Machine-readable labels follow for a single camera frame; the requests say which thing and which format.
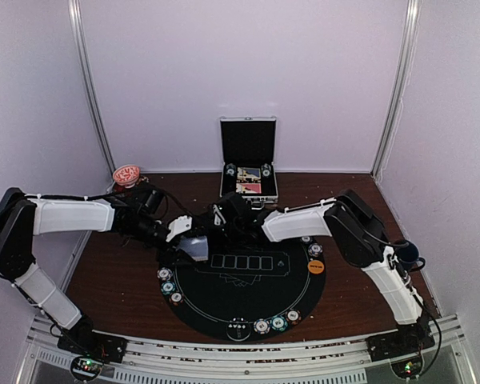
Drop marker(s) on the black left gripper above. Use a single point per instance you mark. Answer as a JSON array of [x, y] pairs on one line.
[[168, 257]]

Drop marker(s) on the blue white chips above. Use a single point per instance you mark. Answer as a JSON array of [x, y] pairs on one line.
[[164, 274], [315, 250], [261, 326]]

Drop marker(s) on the grey blue card deck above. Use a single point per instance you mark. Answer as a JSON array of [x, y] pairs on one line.
[[196, 247]]

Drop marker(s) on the orange chips seat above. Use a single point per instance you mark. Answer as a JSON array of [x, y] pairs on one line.
[[176, 298], [293, 316]]

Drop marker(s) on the orange big blind button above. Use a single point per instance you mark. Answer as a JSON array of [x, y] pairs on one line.
[[316, 267]]

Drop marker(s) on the clear round dealer button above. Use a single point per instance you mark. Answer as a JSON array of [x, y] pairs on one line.
[[238, 329]]

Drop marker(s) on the blue white chips front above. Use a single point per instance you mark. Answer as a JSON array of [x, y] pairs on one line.
[[261, 326]]

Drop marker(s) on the green chips front seat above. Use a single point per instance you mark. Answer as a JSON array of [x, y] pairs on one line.
[[278, 323]]

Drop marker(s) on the orange chips front seat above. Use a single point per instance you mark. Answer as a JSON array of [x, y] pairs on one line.
[[293, 316]]

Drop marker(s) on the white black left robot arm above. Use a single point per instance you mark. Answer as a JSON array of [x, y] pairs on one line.
[[27, 219]]

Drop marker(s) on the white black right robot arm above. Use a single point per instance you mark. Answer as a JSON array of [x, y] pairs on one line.
[[358, 233]]

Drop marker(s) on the red card box in case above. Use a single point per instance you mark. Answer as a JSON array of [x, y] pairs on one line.
[[248, 188]]

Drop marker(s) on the blue card box in case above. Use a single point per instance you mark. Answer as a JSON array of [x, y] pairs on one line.
[[245, 173]]

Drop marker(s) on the left chip stack in case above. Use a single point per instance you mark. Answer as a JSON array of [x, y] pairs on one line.
[[231, 170]]

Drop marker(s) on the chip stack in case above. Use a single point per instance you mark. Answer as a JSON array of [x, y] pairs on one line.
[[231, 170], [266, 170]]

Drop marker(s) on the aluminium poker case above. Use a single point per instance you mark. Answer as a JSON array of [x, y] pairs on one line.
[[249, 142]]

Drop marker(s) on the round black poker mat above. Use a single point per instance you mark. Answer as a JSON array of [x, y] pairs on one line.
[[247, 281]]

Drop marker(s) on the right chip stack in case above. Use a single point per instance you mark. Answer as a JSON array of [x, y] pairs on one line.
[[266, 170]]

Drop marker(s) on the red floral plate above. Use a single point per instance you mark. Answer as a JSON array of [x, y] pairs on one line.
[[142, 182]]

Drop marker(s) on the red white patterned bowl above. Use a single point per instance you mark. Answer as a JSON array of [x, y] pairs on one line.
[[127, 170]]

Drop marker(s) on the dark blue mug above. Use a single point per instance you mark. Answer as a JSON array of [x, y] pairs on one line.
[[408, 255]]

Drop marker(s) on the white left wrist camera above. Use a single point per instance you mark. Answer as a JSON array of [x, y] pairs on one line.
[[178, 226]]

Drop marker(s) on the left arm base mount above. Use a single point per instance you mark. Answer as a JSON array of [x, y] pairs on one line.
[[81, 338]]

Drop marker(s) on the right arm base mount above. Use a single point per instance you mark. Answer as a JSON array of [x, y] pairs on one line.
[[406, 339]]

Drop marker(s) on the aluminium front rail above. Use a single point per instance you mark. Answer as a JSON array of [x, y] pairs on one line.
[[340, 360]]

